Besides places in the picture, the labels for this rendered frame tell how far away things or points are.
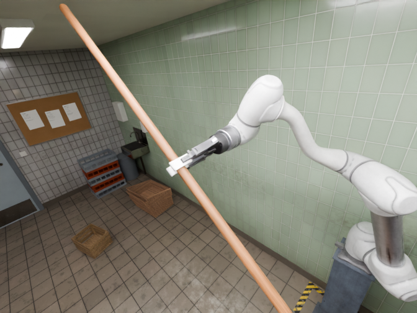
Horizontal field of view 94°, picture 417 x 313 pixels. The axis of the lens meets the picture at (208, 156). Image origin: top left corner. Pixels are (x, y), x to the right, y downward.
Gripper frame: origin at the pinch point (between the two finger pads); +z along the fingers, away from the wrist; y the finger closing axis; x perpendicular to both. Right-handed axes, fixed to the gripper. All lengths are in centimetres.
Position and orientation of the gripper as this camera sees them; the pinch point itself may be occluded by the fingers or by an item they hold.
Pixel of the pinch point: (179, 164)
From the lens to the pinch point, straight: 61.8
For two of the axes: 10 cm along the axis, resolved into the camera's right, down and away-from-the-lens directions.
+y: -3.8, 5.0, 7.8
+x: -6.1, -7.7, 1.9
